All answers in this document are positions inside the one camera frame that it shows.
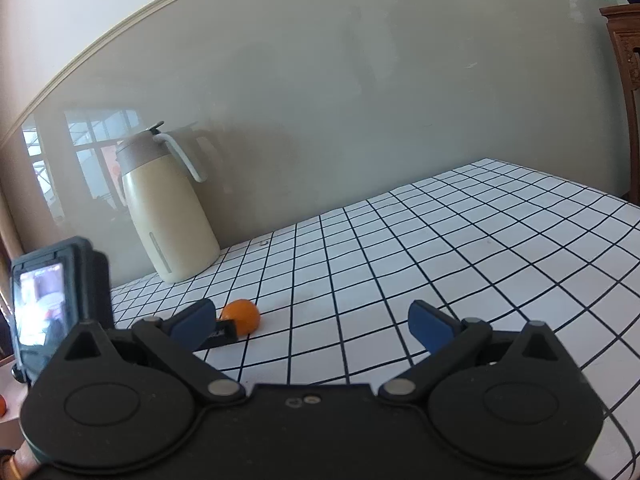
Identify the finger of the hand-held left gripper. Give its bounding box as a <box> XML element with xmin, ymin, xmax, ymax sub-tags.
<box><xmin>192</xmin><ymin>321</ymin><xmax>239</xmax><ymax>354</ymax></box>

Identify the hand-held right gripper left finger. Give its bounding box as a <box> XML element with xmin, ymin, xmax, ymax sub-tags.
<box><xmin>52</xmin><ymin>298</ymin><xmax>247</xmax><ymax>404</ymax></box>

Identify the carved wooden furniture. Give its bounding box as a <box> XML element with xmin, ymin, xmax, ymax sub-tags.
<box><xmin>599</xmin><ymin>4</ymin><xmax>640</xmax><ymax>201</ymax></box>

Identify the white black-grid tablecloth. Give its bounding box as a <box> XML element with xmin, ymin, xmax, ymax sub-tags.
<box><xmin>107</xmin><ymin>158</ymin><xmax>640</xmax><ymax>480</ymax></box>

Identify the person's left forearm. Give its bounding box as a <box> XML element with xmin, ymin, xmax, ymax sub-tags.
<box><xmin>0</xmin><ymin>442</ymin><xmax>40</xmax><ymax>480</ymax></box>

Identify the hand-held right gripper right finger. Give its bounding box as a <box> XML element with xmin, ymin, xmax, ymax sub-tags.
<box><xmin>377</xmin><ymin>300</ymin><xmax>573</xmax><ymax>404</ymax></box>

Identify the medium orange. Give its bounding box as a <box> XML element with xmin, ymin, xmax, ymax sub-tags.
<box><xmin>218</xmin><ymin>299</ymin><xmax>261</xmax><ymax>336</ymax></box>

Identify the cream thermos jug grey lid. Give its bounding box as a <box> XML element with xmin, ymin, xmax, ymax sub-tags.
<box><xmin>115</xmin><ymin>121</ymin><xmax>221</xmax><ymax>284</ymax></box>

